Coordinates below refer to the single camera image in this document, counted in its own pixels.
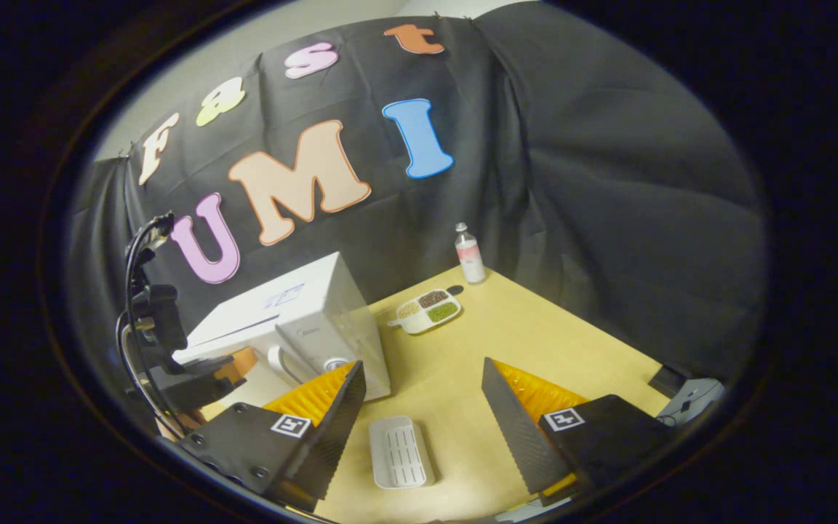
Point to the white divided plate of beans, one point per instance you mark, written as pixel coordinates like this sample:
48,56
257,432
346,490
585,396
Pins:
426,311

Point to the white rectangular tray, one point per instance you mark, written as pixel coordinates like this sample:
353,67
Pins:
401,451

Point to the white microwave oven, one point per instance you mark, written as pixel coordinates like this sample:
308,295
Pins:
317,313

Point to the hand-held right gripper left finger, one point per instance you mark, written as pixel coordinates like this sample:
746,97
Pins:
332,437

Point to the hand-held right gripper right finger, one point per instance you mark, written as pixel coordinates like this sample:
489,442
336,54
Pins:
513,437

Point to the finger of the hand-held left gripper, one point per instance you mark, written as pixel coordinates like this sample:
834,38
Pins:
243,360

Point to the black backdrop cloth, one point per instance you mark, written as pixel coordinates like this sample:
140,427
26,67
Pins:
608,182

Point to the clear bottle with pink label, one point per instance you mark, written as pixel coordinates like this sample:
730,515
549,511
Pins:
470,255

